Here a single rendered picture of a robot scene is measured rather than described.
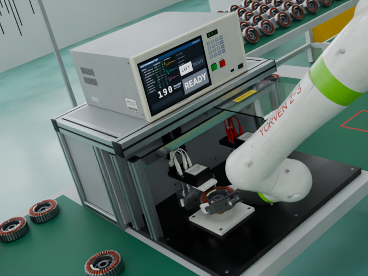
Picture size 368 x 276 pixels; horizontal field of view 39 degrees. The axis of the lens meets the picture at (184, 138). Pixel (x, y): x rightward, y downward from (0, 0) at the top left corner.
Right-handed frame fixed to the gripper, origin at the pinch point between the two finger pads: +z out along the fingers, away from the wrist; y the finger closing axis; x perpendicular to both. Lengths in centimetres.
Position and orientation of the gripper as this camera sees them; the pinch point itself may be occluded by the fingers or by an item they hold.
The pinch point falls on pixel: (219, 199)
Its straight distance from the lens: 161.6
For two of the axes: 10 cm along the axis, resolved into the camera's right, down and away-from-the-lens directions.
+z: -4.6, 2.4, 8.5
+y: -7.4, 4.3, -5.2
